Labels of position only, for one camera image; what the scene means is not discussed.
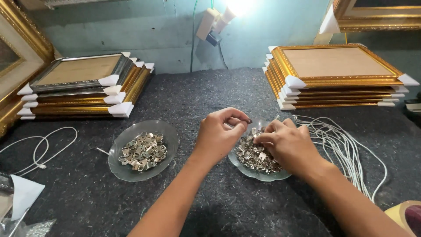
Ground person's left hand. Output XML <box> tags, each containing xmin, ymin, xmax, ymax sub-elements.
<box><xmin>192</xmin><ymin>107</ymin><xmax>253</xmax><ymax>168</ymax></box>

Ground person's right hand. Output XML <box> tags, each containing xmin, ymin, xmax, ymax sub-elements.
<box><xmin>253</xmin><ymin>118</ymin><xmax>327</xmax><ymax>180</ymax></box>

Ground thin white cord piece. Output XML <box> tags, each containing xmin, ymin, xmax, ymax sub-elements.
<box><xmin>221</xmin><ymin>115</ymin><xmax>281</xmax><ymax>129</ymax></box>

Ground clear glass plate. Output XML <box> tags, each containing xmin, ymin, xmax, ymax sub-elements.
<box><xmin>228</xmin><ymin>118</ymin><xmax>292</xmax><ymax>182</ymax></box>
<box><xmin>108</xmin><ymin>119</ymin><xmax>180</xmax><ymax>182</ymax></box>

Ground dark grey felt mat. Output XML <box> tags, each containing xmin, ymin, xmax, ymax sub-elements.
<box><xmin>0</xmin><ymin>67</ymin><xmax>421</xmax><ymax>237</ymax></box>

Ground dark blue plug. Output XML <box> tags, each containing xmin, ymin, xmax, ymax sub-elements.
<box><xmin>206</xmin><ymin>31</ymin><xmax>223</xmax><ymax>47</ymax></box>

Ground white power adapter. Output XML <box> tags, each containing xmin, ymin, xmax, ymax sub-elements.
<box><xmin>196</xmin><ymin>8</ymin><xmax>220</xmax><ymax>41</ymax></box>

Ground white lamp socket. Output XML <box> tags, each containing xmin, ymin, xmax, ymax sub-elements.
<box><xmin>214</xmin><ymin>7</ymin><xmax>237</xmax><ymax>34</ymax></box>

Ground yellow tape roll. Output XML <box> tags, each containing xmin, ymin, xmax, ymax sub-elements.
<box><xmin>384</xmin><ymin>200</ymin><xmax>421</xmax><ymax>237</ymax></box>

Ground glowing light bulb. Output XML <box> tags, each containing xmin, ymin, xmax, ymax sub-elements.
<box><xmin>225</xmin><ymin>0</ymin><xmax>259</xmax><ymax>18</ymax></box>

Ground white cardboard corner protector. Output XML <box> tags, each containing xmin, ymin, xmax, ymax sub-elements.
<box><xmin>10</xmin><ymin>174</ymin><xmax>46</xmax><ymax>221</ymax></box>

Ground clear plastic bag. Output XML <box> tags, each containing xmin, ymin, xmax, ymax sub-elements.
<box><xmin>0</xmin><ymin>217</ymin><xmax>57</xmax><ymax>237</ymax></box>

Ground pile of metal frame hangers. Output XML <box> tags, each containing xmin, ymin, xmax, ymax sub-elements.
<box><xmin>118</xmin><ymin>132</ymin><xmax>168</xmax><ymax>172</ymax></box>
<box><xmin>234</xmin><ymin>127</ymin><xmax>283</xmax><ymax>174</ymax></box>

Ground bundle of white cords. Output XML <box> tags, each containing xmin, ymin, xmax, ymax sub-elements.
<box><xmin>292</xmin><ymin>114</ymin><xmax>389</xmax><ymax>203</ymax></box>

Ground black cable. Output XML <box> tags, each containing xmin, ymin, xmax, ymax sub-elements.
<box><xmin>218</xmin><ymin>43</ymin><xmax>229</xmax><ymax>70</ymax></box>

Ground green cable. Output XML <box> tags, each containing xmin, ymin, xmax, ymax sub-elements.
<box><xmin>190</xmin><ymin>0</ymin><xmax>215</xmax><ymax>73</ymax></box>

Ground silver picture frame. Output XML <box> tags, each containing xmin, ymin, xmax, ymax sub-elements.
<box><xmin>17</xmin><ymin>52</ymin><xmax>132</xmax><ymax>96</ymax></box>
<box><xmin>21</xmin><ymin>57</ymin><xmax>138</xmax><ymax>101</ymax></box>

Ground ornate gold frame with picture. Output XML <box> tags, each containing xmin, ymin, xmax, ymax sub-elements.
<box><xmin>318</xmin><ymin>0</ymin><xmax>421</xmax><ymax>35</ymax></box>

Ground looped white cord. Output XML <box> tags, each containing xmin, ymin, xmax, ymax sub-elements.
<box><xmin>0</xmin><ymin>127</ymin><xmax>78</xmax><ymax>177</ymax></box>

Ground large ornate gold frame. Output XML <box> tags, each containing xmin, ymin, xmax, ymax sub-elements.
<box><xmin>0</xmin><ymin>0</ymin><xmax>56</xmax><ymax>138</ymax></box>

